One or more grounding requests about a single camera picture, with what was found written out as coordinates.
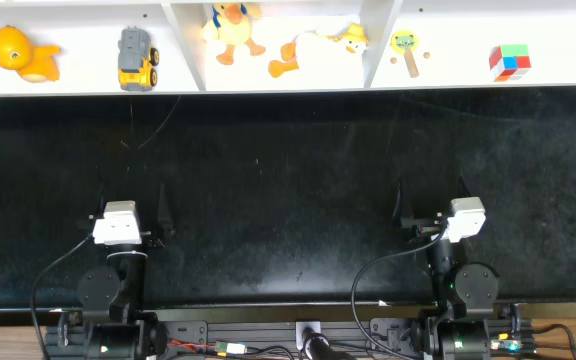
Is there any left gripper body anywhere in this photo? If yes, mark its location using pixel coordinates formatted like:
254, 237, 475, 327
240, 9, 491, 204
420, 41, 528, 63
140, 227, 177, 249

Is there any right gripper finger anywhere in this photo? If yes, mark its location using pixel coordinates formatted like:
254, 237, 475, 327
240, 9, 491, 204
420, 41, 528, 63
455, 174, 472, 200
392, 179, 414, 226

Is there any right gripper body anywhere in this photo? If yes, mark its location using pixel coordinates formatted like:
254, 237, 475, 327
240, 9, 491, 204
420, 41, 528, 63
400, 213, 447, 237

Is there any many-coloured puzzle cube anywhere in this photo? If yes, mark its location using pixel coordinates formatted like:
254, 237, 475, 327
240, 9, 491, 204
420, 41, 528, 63
488, 43, 532, 83

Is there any grey and yellow toy truck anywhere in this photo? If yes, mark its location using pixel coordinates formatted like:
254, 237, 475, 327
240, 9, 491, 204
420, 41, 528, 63
117, 26, 160, 93

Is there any yellow rattle drum toy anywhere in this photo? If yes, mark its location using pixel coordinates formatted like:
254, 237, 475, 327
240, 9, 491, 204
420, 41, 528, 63
389, 29, 432, 79

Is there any orange dinosaur toy figure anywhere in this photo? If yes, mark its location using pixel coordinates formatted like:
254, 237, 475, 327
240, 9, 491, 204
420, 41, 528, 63
0, 24, 63, 84

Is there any white shelf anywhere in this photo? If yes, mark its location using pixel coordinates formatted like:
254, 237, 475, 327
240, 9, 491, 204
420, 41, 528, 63
0, 0, 576, 97

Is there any white plush duck with hat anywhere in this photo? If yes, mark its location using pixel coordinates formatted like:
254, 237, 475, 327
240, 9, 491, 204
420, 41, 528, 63
267, 22, 369, 79

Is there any yellow plush duck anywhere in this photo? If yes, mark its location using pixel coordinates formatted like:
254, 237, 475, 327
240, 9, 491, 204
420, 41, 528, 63
201, 2, 267, 66

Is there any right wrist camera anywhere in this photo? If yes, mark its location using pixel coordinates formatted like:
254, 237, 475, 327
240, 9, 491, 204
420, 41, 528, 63
442, 196, 487, 244

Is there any black cable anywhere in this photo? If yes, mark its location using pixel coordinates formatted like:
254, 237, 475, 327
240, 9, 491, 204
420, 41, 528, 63
350, 227, 449, 360
30, 232, 95, 360

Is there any mounting rail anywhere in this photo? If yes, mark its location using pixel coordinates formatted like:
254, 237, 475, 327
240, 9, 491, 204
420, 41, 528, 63
42, 302, 576, 360

